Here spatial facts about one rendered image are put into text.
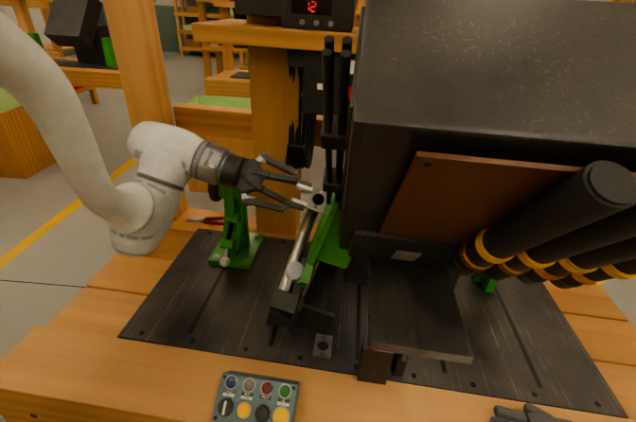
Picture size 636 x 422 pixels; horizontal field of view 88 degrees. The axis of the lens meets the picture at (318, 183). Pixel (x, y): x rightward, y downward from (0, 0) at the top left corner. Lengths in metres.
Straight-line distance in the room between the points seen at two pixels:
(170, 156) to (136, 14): 0.45
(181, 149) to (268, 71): 0.34
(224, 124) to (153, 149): 0.40
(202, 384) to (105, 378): 0.20
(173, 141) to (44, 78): 0.31
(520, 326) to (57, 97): 1.06
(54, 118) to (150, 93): 0.57
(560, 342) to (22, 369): 1.21
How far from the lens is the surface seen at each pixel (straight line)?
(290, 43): 0.79
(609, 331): 1.22
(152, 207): 0.73
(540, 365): 0.99
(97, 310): 1.05
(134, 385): 0.86
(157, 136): 0.77
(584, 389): 1.01
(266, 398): 0.74
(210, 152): 0.74
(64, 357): 0.96
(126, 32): 1.10
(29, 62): 0.51
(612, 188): 0.31
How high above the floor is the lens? 1.60
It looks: 29 degrees down
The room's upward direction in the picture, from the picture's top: 4 degrees clockwise
